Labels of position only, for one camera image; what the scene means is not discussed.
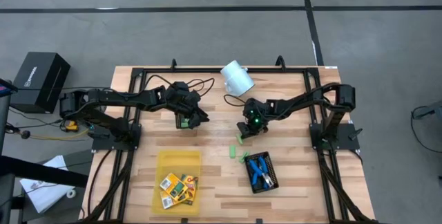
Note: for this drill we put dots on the white paper sheet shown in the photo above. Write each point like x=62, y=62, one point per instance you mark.
x=45, y=189

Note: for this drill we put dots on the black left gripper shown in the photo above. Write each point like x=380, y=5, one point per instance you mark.
x=181, y=99

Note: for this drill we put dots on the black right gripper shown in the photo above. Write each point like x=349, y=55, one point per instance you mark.
x=259, y=113

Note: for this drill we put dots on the black aluminium table frame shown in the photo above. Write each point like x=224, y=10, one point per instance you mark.
x=193, y=69

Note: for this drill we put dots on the orange plug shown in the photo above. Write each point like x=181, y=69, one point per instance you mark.
x=71, y=126

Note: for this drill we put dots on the yellow green crayon box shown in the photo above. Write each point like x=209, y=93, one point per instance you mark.
x=191, y=186
x=166, y=202
x=174, y=186

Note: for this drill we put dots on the black cardboard box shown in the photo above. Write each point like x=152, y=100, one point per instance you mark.
x=39, y=79

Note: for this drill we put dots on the black stand beam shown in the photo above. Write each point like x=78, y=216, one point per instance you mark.
x=41, y=172

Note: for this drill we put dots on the black slotted plastic basket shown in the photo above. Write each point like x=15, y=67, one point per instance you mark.
x=177, y=120
x=273, y=168

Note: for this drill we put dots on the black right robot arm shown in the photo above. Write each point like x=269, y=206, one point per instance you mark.
x=304, y=101

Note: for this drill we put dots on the white tape roll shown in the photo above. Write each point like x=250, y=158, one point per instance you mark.
x=71, y=193

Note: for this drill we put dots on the black round plug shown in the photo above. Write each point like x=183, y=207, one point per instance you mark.
x=25, y=134

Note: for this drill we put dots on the yellow translucent plastic bin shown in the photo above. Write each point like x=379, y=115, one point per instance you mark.
x=176, y=163

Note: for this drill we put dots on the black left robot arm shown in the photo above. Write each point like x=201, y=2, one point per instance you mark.
x=117, y=97

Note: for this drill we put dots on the green rectangular eraser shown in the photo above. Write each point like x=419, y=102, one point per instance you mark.
x=239, y=139
x=184, y=123

